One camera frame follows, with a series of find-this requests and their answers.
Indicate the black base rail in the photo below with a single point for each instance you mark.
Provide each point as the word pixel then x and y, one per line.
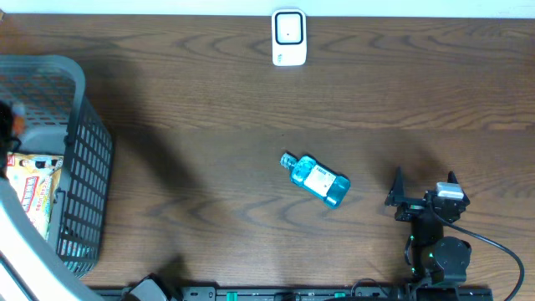
pixel 366 292

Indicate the grey plastic shopping basket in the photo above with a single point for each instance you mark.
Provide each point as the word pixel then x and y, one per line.
pixel 59 120

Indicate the blue mouthwash bottle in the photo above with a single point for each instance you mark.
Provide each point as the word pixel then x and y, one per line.
pixel 305 172

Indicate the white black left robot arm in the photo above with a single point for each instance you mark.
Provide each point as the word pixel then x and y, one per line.
pixel 26 258

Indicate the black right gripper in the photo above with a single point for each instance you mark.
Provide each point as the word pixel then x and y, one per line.
pixel 396 196

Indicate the yellow snack bag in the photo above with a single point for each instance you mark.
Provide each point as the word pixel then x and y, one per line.
pixel 35 179

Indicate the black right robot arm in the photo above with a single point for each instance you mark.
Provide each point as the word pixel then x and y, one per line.
pixel 437 260

